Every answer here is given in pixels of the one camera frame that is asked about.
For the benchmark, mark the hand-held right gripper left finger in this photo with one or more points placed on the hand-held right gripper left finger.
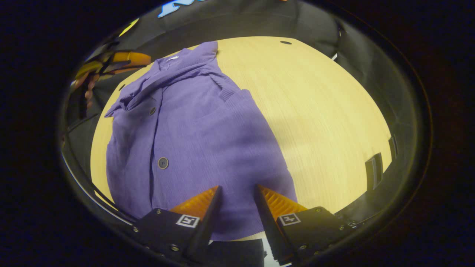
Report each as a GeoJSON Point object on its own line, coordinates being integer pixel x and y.
{"type": "Point", "coordinates": [209, 226]}

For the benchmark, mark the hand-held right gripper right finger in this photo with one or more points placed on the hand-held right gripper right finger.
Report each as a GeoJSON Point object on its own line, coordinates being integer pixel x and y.
{"type": "Point", "coordinates": [267, 226]}

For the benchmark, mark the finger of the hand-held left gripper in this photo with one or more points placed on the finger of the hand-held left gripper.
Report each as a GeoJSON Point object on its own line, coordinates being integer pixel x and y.
{"type": "Point", "coordinates": [131, 59]}
{"type": "Point", "coordinates": [91, 68]}

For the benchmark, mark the purple button-up shirt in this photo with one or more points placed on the purple button-up shirt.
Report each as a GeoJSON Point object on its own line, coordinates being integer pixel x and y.
{"type": "Point", "coordinates": [207, 141]}

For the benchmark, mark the black table clamp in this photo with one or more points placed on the black table clamp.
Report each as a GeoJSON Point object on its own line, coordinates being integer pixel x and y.
{"type": "Point", "coordinates": [393, 148]}
{"type": "Point", "coordinates": [374, 172]}

